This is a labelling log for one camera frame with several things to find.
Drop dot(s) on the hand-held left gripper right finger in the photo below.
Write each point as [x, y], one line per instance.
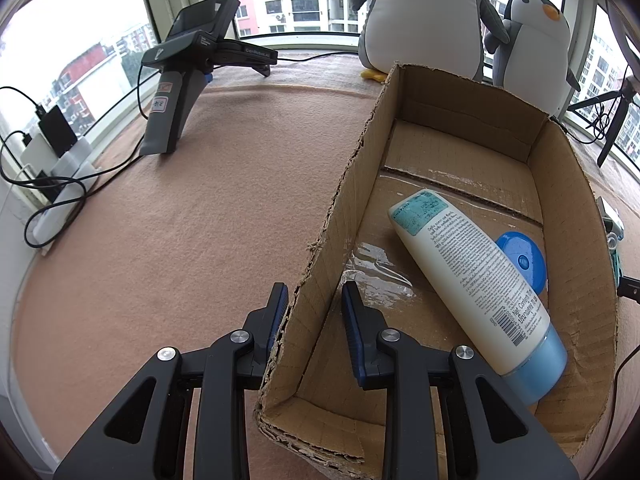
[351, 330]

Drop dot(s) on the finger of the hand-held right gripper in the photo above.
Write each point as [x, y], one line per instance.
[631, 290]

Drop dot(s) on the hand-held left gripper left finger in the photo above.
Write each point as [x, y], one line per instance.
[278, 312]

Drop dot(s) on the cardboard box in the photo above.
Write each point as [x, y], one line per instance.
[340, 240]

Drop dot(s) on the blue phone stand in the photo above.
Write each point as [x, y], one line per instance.
[615, 265]

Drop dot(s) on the blue round lid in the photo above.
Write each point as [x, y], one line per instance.
[525, 260]

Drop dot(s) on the brown felt mat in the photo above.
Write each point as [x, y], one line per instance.
[175, 260]

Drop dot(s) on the white lotion tube blue cap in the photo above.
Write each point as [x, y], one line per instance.
[475, 280]

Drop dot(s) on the black tripod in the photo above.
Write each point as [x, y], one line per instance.
[617, 115]

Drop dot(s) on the spare grey gripper device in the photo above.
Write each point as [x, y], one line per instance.
[170, 105]

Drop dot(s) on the white power strip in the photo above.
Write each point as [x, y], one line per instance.
[70, 170]

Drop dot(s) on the small grey penguin plush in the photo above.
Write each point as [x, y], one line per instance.
[537, 55]

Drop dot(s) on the black charger block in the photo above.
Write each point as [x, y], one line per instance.
[57, 130]

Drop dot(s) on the large grey penguin plush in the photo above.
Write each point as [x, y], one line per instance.
[425, 15]

